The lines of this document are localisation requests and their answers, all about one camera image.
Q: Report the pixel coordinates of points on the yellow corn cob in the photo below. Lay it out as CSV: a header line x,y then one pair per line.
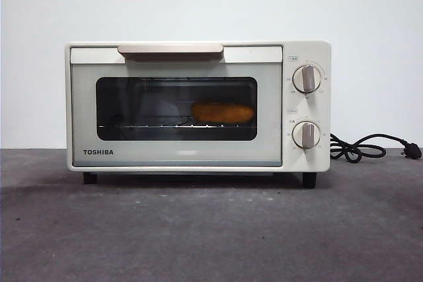
x,y
223,112

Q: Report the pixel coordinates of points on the cream toaster oven body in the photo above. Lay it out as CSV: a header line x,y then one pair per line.
x,y
322,110

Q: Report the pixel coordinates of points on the oven door with glass window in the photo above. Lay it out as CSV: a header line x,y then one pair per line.
x,y
175,153

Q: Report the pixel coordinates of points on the beige oven knob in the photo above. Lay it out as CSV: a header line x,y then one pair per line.
x,y
307,79
307,134

